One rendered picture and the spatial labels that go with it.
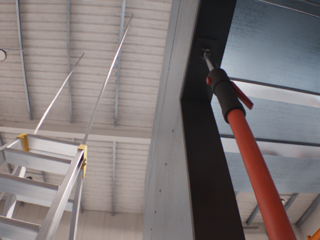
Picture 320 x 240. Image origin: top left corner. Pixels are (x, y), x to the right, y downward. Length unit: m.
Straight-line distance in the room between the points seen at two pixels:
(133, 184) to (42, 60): 5.79
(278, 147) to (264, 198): 2.20
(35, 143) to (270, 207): 1.20
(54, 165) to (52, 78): 7.06
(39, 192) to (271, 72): 1.76
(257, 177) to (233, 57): 1.61
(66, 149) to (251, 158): 1.06
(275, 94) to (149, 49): 5.49
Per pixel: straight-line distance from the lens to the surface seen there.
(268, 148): 2.52
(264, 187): 0.37
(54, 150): 1.37
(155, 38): 7.21
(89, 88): 8.00
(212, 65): 0.68
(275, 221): 0.34
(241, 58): 1.97
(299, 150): 2.70
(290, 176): 3.00
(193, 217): 0.54
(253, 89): 2.08
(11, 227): 0.73
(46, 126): 8.68
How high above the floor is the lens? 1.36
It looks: 54 degrees up
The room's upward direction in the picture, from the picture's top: straight up
